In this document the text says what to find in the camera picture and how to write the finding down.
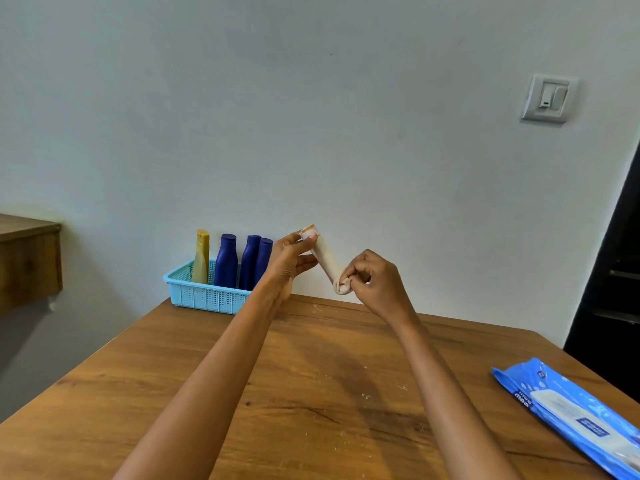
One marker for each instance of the light blue plastic basket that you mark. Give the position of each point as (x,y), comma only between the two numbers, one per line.
(205,297)

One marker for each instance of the person's left forearm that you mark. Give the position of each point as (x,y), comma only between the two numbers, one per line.
(205,389)

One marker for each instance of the wooden side desk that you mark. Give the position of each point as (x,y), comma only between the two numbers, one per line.
(27,264)

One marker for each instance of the grey wall light switch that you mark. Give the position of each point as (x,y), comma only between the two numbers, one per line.
(549,98)

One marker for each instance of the person's right hand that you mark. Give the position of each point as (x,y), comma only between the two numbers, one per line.
(382,289)

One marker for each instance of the blue wet wipes pack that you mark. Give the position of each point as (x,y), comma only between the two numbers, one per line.
(540,387)

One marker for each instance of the black door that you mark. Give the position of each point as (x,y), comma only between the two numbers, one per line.
(607,304)

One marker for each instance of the person's left hand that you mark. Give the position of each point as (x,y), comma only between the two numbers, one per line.
(287,262)

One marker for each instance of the white wipe cloth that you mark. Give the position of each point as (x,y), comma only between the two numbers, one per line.
(344,287)

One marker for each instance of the wide dark blue bottle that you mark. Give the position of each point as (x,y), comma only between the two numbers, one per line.
(226,262)

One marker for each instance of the yellow bottle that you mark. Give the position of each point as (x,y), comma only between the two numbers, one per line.
(203,238)

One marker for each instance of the beige bottle with white cap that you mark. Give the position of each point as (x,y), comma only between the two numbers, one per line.
(200,269)

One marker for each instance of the slim dark blue bottle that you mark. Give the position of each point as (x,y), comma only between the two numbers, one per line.
(249,262)
(263,259)

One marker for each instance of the wooden table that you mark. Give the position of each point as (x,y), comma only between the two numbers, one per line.
(330,394)

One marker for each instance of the person's right forearm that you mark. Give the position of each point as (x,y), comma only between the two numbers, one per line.
(450,404)

